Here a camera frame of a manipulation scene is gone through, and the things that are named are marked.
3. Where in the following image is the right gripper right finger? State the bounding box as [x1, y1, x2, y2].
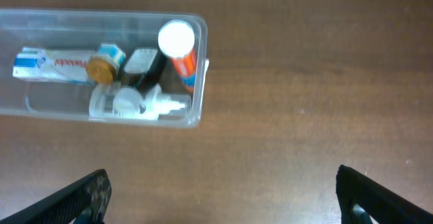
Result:
[336, 165, 432, 224]

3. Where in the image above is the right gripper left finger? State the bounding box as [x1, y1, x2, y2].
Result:
[1, 169, 112, 224]

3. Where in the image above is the white pump bottle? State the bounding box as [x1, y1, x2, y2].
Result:
[89, 83, 191, 120]

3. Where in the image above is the gold lid small jar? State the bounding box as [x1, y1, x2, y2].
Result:
[86, 43, 126, 85]

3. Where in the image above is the dark bottle white cap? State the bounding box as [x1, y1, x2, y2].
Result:
[121, 47, 167, 93]

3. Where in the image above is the white Panadol box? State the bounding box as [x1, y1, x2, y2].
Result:
[12, 47, 94, 85]

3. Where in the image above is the orange tablet tube white cap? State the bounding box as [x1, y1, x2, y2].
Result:
[158, 20, 197, 93]

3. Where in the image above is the clear plastic container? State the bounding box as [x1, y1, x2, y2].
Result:
[1, 9, 208, 127]

